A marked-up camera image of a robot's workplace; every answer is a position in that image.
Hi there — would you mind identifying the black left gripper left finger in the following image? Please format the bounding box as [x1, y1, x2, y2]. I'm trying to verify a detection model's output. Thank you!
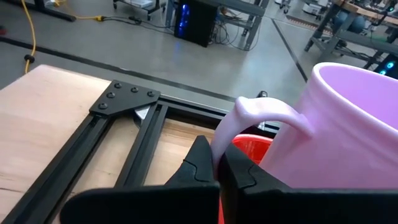
[60, 135, 221, 224]

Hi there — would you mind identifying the yellow cable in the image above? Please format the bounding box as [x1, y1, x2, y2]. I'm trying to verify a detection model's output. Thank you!
[20, 0, 105, 75]

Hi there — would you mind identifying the red plastic tray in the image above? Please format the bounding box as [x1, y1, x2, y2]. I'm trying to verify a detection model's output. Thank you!
[217, 133, 274, 224]

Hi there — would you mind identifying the pink mug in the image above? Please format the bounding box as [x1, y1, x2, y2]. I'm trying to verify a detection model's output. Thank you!
[211, 62, 398, 190]

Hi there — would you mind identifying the black aluminium table frame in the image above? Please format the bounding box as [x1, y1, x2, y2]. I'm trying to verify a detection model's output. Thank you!
[0, 80, 280, 224]

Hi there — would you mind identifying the black computer tower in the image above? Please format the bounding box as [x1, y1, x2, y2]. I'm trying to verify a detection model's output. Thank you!
[174, 0, 218, 48]

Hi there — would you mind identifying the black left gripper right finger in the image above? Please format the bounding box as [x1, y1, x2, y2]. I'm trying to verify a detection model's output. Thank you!
[217, 143, 398, 224]

